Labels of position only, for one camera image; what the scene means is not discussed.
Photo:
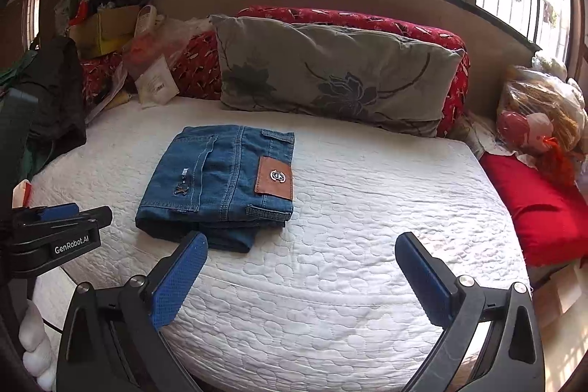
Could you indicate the white plush blanket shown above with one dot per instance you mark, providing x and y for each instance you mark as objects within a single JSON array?
[{"x": 32, "y": 341}]

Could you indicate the dark hanging garment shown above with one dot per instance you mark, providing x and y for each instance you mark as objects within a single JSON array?
[{"x": 55, "y": 98}]

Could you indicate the white quilted bed cover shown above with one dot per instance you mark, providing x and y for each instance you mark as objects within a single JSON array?
[{"x": 344, "y": 259}]

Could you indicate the plastic bag with doll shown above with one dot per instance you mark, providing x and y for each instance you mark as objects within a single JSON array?
[{"x": 528, "y": 125}]

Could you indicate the red printed blanket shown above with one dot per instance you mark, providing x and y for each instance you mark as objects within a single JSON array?
[{"x": 344, "y": 17}]

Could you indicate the white paper packet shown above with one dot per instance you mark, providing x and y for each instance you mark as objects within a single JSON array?
[{"x": 154, "y": 86}]

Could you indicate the plain red pillow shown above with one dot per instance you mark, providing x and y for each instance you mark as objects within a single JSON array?
[{"x": 537, "y": 208}]

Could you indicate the blue denim pants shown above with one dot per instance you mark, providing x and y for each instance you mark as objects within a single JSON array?
[{"x": 216, "y": 180}]

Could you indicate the clear plastic bag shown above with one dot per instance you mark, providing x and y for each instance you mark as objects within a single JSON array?
[{"x": 151, "y": 47}]

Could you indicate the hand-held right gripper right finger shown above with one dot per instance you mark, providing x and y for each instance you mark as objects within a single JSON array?
[{"x": 422, "y": 277}]

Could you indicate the white plastic bottle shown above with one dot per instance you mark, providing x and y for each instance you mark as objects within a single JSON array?
[{"x": 147, "y": 19}]

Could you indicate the cardboard box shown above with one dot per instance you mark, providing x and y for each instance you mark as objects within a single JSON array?
[{"x": 110, "y": 24}]

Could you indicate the grey floral pillow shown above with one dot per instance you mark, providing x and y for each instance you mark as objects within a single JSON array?
[{"x": 321, "y": 75}]

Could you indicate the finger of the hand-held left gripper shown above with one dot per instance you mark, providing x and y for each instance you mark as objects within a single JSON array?
[
  {"x": 18, "y": 144},
  {"x": 57, "y": 211}
]

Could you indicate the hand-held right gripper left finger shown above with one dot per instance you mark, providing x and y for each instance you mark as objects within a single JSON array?
[{"x": 181, "y": 277}]

